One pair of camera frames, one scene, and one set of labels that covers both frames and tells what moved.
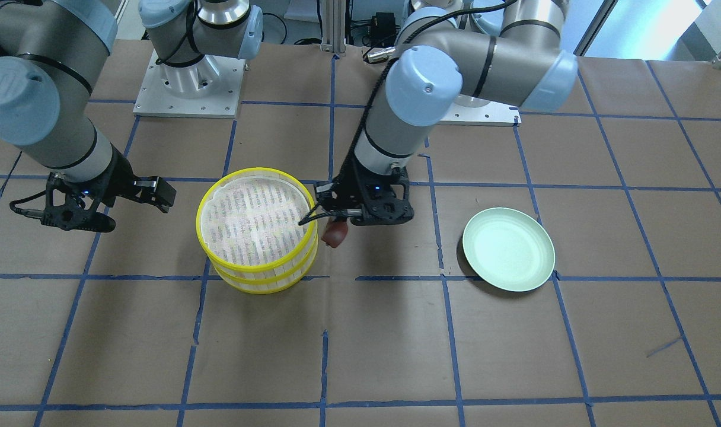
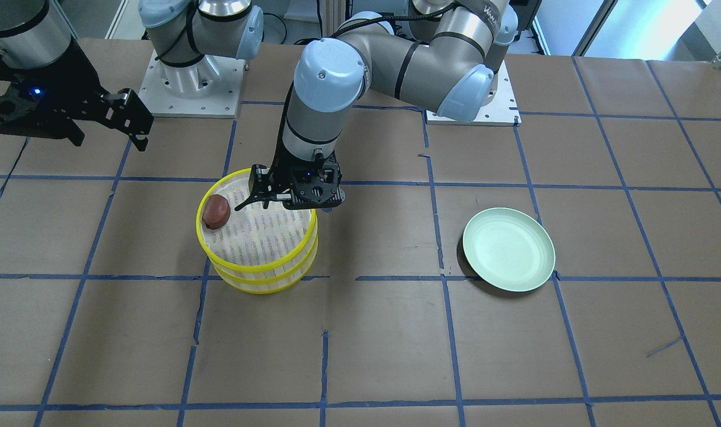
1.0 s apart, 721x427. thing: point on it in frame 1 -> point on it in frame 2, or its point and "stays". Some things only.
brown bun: x=334 y=233 -> x=216 y=212
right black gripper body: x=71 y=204 -> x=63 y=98
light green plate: x=509 y=248 stays
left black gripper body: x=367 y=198 -> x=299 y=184
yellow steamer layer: x=248 y=219 stays
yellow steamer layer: x=268 y=285 stays
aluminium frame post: x=334 y=26 stays
